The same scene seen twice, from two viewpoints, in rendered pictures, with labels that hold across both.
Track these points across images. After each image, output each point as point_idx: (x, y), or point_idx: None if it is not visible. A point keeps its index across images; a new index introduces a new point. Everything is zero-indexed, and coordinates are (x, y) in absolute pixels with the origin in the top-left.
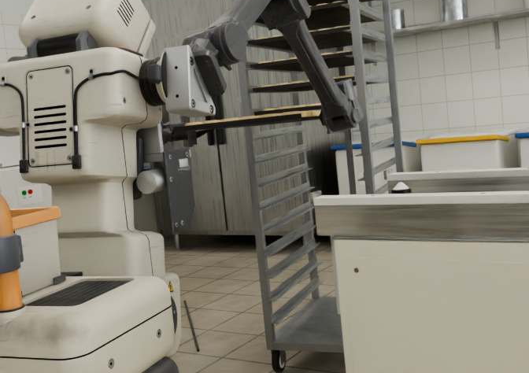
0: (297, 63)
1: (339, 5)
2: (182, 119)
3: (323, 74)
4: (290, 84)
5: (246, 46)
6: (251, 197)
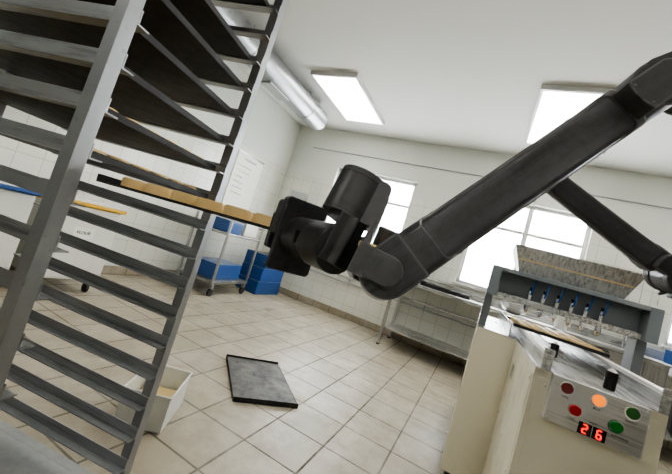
0: (163, 106)
1: (238, 82)
2: (297, 207)
3: None
4: (158, 135)
5: (643, 273)
6: (10, 323)
